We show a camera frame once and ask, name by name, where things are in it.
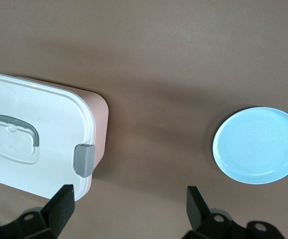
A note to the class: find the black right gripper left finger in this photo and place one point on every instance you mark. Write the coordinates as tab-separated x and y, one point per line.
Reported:
56	214

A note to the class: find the white lidded lunch box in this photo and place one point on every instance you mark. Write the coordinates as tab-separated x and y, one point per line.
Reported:
46	112

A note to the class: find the light blue round plate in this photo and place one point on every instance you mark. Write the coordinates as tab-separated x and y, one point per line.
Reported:
258	144

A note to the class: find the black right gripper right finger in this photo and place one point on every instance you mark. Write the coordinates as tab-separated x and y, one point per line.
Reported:
201	219

